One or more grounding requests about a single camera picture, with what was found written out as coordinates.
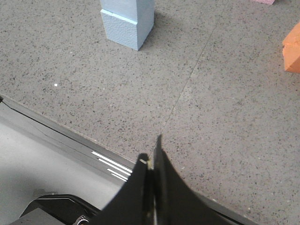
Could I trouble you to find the light blue textured foam cube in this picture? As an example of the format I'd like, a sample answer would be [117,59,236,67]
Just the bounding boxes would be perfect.
[100,9,154,51]

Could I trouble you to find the light blue smooth foam cube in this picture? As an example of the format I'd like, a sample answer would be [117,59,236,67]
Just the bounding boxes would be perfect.
[100,0,154,22]

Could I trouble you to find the pink foam cube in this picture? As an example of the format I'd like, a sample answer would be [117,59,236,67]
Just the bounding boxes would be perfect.
[252,0,275,5]

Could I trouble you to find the dented orange foam cube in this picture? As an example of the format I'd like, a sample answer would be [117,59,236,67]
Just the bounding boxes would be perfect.
[282,23,300,73]

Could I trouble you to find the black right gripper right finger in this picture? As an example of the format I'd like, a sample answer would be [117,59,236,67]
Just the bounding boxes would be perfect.
[153,135,233,225]

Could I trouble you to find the black camera device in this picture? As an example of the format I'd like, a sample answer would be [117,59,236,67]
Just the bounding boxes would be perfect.
[20,194,101,225]

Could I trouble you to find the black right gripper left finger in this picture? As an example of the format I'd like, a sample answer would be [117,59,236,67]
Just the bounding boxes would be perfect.
[92,153,150,225]

